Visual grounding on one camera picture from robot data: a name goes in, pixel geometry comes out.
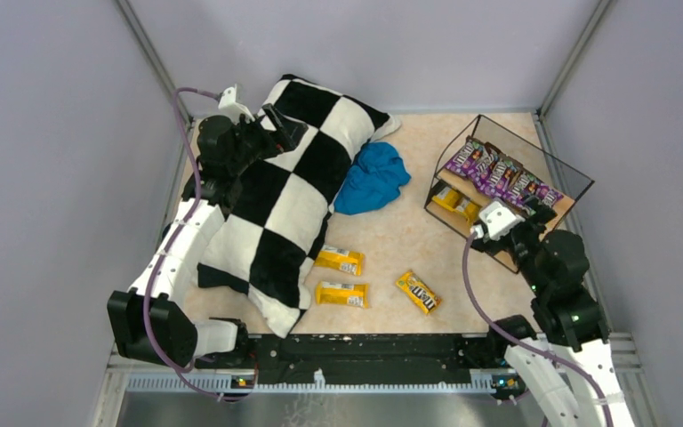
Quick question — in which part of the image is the purple candy bag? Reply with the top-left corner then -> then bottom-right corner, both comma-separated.
468,142 -> 502,191
534,183 -> 565,207
485,155 -> 523,197
445,137 -> 485,178
502,170 -> 542,207

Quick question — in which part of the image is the yellow candy bag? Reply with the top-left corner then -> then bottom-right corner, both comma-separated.
395,270 -> 441,315
315,281 -> 370,309
454,197 -> 481,224
431,186 -> 462,212
314,245 -> 365,277

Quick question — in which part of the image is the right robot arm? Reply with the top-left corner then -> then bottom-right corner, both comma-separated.
478,199 -> 635,426

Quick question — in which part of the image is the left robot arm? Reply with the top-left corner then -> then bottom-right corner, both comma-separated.
107,104 -> 309,373

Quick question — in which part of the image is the purple candy bag on shelf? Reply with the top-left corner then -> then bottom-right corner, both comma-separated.
445,137 -> 485,178

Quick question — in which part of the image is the blue crumpled cloth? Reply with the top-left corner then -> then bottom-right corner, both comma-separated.
333,141 -> 411,215

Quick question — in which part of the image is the black white checkered pillow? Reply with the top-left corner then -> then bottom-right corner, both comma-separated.
197,74 -> 401,337

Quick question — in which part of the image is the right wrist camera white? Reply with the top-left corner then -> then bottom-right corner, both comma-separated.
471,199 -> 525,241

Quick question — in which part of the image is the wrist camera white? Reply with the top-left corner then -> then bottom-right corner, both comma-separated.
471,199 -> 525,241
218,85 -> 253,124

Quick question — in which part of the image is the wire and wood shelf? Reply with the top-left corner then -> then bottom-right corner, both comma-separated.
423,114 -> 595,275

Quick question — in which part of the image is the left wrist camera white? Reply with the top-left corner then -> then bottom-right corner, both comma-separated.
218,85 -> 253,124

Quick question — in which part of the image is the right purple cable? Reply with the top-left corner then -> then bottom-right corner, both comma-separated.
462,230 -> 616,427

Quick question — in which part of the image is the purple cable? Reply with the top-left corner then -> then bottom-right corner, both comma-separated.
141,86 -> 254,403
462,230 -> 616,427

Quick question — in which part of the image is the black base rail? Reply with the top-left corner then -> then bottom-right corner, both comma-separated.
105,332 -> 643,396

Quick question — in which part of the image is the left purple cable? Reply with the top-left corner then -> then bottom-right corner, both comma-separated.
141,86 -> 254,403

